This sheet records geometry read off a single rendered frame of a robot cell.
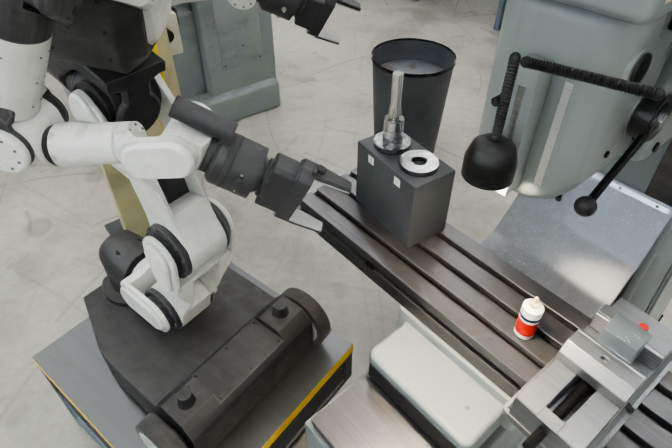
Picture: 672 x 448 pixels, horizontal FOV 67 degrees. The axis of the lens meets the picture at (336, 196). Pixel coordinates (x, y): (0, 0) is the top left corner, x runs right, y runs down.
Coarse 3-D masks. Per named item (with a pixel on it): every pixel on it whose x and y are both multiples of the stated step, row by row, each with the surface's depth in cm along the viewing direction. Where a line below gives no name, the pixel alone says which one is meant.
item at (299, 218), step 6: (300, 210) 87; (294, 216) 85; (300, 216) 86; (306, 216) 86; (294, 222) 84; (300, 222) 85; (306, 222) 86; (312, 222) 86; (318, 222) 87; (306, 228) 86; (312, 228) 86; (318, 228) 86
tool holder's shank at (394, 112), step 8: (400, 72) 111; (392, 80) 111; (400, 80) 110; (392, 88) 112; (400, 88) 112; (392, 96) 113; (400, 96) 113; (392, 104) 114; (400, 104) 115; (392, 112) 115; (400, 112) 116
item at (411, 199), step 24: (360, 144) 123; (384, 144) 120; (408, 144) 120; (360, 168) 128; (384, 168) 118; (408, 168) 113; (432, 168) 113; (360, 192) 132; (384, 192) 122; (408, 192) 113; (432, 192) 114; (384, 216) 126; (408, 216) 116; (432, 216) 120; (408, 240) 120
